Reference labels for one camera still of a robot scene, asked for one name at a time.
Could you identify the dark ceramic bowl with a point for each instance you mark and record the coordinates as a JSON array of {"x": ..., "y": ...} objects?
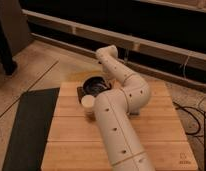
[{"x": 95, "y": 85}]

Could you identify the grey cabinet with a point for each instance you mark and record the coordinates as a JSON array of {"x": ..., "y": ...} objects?
[{"x": 15, "y": 25}]

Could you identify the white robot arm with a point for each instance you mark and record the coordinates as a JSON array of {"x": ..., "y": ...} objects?
[{"x": 124, "y": 149}]

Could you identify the white plastic cup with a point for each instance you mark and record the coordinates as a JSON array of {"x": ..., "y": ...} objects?
[{"x": 87, "y": 103}]

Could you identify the black floor mat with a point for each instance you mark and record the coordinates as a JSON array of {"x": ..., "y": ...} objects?
[{"x": 30, "y": 130}]

